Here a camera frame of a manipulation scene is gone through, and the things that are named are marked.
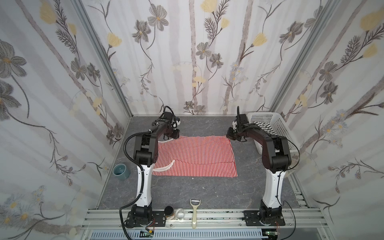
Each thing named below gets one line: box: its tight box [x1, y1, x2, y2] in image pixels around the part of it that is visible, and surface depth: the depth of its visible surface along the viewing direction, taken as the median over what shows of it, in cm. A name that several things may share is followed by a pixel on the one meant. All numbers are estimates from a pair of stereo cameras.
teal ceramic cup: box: [112, 163, 130, 180], surface depth 87 cm
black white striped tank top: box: [253, 121, 278, 136], surface depth 113 cm
